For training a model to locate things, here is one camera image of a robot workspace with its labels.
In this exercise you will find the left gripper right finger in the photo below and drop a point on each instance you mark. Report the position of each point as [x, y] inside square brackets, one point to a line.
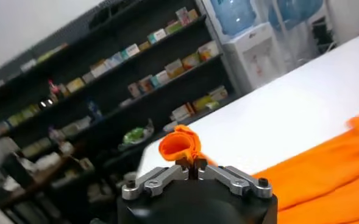
[234, 182]

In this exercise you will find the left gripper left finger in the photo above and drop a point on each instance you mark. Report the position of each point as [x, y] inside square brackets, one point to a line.
[158, 182]

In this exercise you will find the orange t-shirt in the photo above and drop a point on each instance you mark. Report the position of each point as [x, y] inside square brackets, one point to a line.
[319, 182]

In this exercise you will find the bowl with green packets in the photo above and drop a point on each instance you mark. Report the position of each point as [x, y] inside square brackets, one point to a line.
[135, 135]

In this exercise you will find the flat white medicine box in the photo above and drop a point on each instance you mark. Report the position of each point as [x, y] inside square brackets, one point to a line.
[170, 126]

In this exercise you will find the yellow green medicine box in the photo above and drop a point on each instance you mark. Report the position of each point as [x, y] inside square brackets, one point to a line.
[202, 103]

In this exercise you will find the pink white medicine box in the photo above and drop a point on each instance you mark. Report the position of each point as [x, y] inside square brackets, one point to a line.
[134, 90]

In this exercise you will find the black shelving unit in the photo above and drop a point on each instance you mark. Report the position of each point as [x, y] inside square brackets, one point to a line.
[106, 100]

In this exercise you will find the blue plastic bottle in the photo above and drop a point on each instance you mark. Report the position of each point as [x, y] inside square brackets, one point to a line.
[94, 109]

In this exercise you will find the teal white medicine box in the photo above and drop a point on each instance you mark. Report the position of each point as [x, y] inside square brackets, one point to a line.
[161, 78]

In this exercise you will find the clear plastic bottle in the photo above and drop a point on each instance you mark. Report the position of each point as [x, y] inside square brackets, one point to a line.
[56, 134]

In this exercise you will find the white charger device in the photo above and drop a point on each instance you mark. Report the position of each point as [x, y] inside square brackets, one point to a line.
[47, 161]

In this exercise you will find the orange white medicine box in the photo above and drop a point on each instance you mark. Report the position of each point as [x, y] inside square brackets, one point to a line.
[174, 69]

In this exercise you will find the white water dispenser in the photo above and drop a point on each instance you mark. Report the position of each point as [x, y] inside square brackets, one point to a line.
[255, 58]

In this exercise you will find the blue white medicine box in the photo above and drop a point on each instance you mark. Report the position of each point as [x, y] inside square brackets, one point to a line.
[113, 60]

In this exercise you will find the shiny black round object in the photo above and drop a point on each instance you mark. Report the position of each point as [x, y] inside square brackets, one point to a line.
[46, 103]

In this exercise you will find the cola bottle red cap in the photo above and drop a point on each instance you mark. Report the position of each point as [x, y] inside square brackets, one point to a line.
[53, 88]

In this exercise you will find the white metal jug rack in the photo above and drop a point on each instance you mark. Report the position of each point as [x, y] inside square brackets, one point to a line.
[279, 36]

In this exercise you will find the blue water cooler jug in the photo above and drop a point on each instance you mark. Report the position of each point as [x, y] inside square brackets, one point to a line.
[295, 9]
[234, 15]

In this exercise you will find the tall colourful box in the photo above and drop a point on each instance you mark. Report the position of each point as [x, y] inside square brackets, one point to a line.
[182, 16]

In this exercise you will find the orange yellow medicine box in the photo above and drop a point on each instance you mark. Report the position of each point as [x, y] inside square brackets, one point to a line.
[193, 15]

